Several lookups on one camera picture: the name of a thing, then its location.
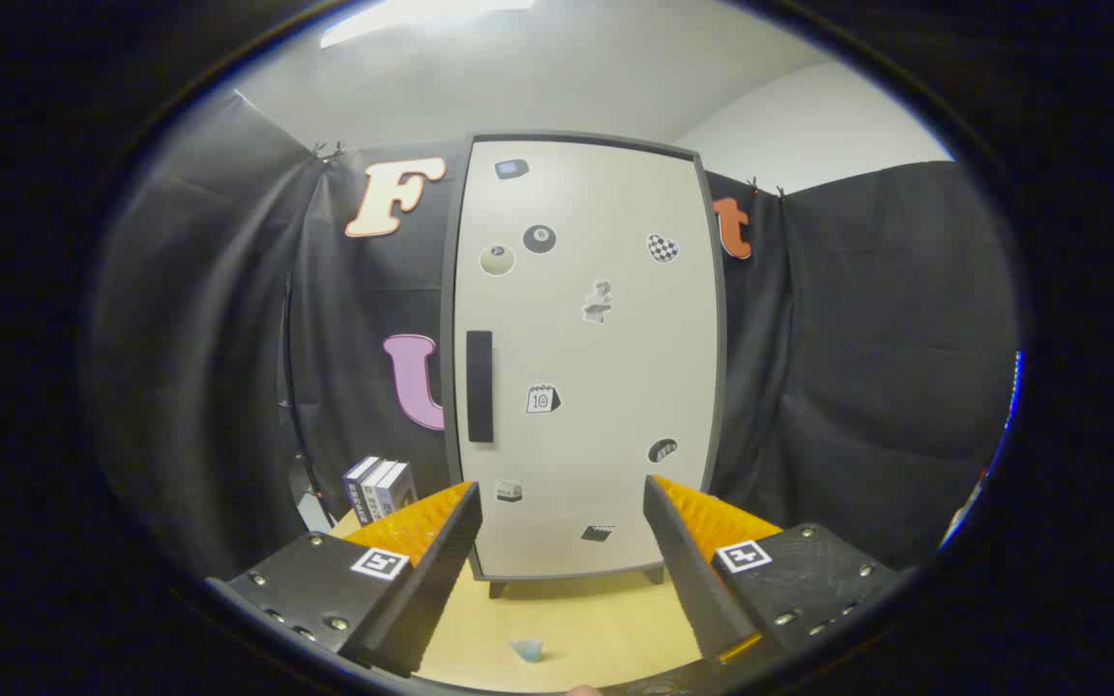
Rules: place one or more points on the white blue tube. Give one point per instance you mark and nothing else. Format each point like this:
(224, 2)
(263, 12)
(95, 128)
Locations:
(525, 650)

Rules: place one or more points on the black backdrop cloth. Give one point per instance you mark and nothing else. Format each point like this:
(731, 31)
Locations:
(857, 338)

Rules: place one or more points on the grey cabinet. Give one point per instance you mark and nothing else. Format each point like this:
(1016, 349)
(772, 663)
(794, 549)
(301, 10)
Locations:
(447, 290)

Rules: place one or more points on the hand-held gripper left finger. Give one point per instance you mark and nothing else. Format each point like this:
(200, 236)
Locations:
(436, 580)

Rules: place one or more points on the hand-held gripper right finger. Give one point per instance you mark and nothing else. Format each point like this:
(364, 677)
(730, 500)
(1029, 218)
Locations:
(697, 580)

